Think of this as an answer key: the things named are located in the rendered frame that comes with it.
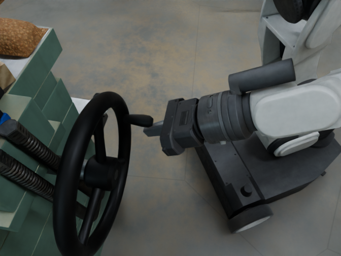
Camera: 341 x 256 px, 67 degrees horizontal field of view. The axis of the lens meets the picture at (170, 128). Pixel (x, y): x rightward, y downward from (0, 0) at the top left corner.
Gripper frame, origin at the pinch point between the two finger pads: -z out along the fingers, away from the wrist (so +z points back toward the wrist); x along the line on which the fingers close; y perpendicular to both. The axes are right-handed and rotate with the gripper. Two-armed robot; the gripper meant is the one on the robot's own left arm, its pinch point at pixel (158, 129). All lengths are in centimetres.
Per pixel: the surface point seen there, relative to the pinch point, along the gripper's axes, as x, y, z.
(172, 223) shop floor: 1, -71, -37
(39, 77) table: 4.4, 17.6, -19.0
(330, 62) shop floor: 126, -115, 41
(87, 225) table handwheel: -20.5, 4.2, -6.1
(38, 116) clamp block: -9.2, 19.0, -7.1
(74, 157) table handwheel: -15.5, 16.1, 1.3
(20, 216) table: -21.9, 12.6, -10.7
